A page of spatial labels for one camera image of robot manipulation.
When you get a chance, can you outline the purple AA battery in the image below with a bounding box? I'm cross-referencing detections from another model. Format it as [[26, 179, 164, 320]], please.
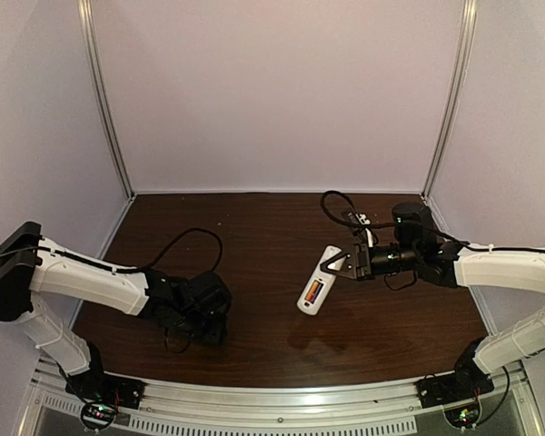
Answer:
[[310, 282, 324, 304]]

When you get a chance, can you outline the orange AA battery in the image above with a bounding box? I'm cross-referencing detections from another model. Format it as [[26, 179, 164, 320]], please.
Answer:
[[304, 281, 323, 304]]

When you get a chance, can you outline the white remote control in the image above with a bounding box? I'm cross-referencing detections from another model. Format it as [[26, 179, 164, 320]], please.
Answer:
[[296, 245, 342, 316]]

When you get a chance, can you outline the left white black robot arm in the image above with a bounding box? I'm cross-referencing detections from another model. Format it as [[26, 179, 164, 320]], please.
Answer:
[[0, 222, 232, 398]]

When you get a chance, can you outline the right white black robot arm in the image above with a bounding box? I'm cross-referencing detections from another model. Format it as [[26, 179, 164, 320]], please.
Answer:
[[319, 202, 545, 393]]

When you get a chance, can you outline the left controller board with LEDs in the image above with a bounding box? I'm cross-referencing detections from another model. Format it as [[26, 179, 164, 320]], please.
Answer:
[[79, 401, 118, 431]]

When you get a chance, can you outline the controller board with leds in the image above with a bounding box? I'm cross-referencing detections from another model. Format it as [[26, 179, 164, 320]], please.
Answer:
[[443, 402, 481, 431], [79, 401, 118, 431]]

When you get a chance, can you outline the right controller board with LEDs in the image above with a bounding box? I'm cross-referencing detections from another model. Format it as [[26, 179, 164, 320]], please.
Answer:
[[443, 402, 481, 431]]

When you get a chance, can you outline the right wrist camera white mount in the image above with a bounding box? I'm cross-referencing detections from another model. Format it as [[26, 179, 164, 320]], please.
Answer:
[[342, 209, 378, 247]]

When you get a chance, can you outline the right black camera cable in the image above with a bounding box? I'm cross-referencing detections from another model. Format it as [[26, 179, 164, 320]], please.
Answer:
[[321, 190, 545, 255]]

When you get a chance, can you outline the black camera cable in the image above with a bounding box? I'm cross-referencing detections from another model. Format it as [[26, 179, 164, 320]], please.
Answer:
[[0, 227, 223, 276], [321, 190, 545, 255]]

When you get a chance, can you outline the curved aluminium front rail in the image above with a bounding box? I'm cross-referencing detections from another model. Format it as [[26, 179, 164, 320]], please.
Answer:
[[26, 358, 532, 421]]

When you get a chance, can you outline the left black camera cable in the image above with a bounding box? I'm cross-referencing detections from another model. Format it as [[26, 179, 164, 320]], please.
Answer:
[[0, 227, 223, 276]]

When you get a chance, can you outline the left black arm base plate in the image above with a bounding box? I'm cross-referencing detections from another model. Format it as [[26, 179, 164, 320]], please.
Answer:
[[61, 372, 146, 410]]

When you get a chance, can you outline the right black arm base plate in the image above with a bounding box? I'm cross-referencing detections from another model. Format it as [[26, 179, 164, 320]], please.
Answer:
[[415, 372, 494, 409]]

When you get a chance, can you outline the white slotted cable duct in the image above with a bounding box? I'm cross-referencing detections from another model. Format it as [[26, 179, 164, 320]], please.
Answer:
[[15, 392, 418, 435]]

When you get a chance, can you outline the right aluminium frame post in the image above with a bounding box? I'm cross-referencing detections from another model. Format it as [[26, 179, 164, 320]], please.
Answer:
[[421, 0, 478, 201]]

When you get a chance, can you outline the aluminium frame post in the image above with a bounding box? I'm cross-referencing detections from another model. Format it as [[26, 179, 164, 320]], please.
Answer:
[[421, 0, 478, 201], [77, 0, 135, 200]]

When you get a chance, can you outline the left aluminium frame post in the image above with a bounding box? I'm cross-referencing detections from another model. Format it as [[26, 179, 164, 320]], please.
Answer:
[[77, 0, 135, 200]]

